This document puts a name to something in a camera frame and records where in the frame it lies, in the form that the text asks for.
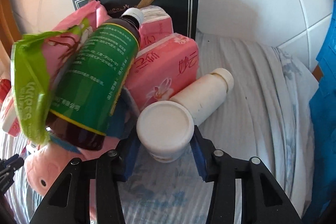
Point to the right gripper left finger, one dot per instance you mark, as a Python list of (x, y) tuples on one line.
[(67, 201)]

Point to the blue plastic storage crate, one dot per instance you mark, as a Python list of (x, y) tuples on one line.
[(322, 109)]

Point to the green wet wipes pack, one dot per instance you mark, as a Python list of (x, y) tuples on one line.
[(36, 61)]

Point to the brown green-label medicine bottle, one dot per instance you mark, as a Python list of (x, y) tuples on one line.
[(87, 93)]

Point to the wooden headboard frame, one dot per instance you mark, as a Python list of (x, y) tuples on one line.
[(10, 32)]

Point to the pink pig plush blue body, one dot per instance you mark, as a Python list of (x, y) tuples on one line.
[(44, 166)]

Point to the pink white tissue pack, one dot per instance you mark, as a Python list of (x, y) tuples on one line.
[(9, 120)]

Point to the white pill bottle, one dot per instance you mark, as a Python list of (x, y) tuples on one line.
[(206, 94)]

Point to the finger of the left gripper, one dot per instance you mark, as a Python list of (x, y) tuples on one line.
[(12, 164)]

